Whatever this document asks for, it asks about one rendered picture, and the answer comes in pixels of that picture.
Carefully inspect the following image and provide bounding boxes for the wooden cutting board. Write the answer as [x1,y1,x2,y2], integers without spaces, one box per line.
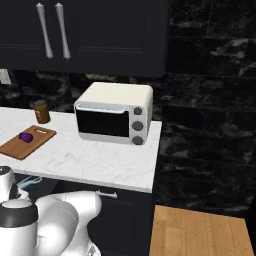
[0,124,58,161]

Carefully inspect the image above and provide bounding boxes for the purple eggplant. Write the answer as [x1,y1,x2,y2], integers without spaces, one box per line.
[18,131,34,144]

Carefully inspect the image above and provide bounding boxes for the white toaster oven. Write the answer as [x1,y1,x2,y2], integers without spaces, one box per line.
[73,81,154,146]

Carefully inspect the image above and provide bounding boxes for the brown jar with dark lid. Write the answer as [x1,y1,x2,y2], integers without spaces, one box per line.
[33,99,51,125]

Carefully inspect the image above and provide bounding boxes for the dark base cabinet drawer front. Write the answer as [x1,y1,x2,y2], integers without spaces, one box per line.
[54,180,155,256]

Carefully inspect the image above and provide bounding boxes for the pale blue peeler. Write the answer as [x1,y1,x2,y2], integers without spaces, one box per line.
[17,175,43,190]

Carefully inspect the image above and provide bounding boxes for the silver drawer handle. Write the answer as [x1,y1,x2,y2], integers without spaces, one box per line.
[96,189,118,200]

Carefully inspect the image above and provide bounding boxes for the dark wall cupboard door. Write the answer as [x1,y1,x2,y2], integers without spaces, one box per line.
[0,0,63,73]
[52,0,170,79]

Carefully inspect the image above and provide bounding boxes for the silver cupboard handle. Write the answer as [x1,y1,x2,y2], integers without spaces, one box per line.
[35,2,54,60]
[54,2,72,61]

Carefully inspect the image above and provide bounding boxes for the white wall socket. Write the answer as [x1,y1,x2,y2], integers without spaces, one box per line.
[0,68,12,86]

